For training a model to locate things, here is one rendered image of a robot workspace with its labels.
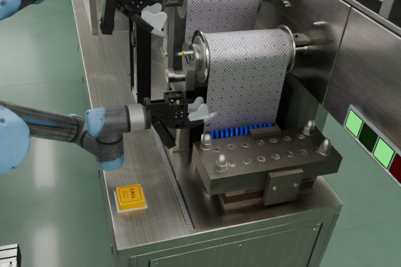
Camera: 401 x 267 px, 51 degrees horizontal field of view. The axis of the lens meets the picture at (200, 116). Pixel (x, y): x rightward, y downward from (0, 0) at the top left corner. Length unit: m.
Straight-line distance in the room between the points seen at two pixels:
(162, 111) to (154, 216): 0.29
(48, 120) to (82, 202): 1.37
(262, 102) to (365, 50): 0.35
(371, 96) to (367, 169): 1.92
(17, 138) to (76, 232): 1.50
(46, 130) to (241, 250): 0.64
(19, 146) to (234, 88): 0.60
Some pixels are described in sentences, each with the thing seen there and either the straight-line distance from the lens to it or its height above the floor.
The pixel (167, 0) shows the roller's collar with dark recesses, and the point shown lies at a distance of 1.34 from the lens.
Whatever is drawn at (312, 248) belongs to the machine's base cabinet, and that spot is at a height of 0.71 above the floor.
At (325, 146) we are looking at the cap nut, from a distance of 1.25.
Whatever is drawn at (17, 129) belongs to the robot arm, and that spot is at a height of 1.27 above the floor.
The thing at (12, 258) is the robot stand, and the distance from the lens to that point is 2.03.
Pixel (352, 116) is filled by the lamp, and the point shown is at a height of 1.20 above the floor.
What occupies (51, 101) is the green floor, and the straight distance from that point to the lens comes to 3.34.
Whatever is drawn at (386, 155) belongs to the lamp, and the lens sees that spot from 1.07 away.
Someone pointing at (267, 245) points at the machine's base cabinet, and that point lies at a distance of 1.32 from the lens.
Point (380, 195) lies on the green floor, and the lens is 2.84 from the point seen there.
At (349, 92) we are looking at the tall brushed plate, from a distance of 1.16.
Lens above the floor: 1.79
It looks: 35 degrees down
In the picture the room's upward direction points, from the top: 5 degrees clockwise
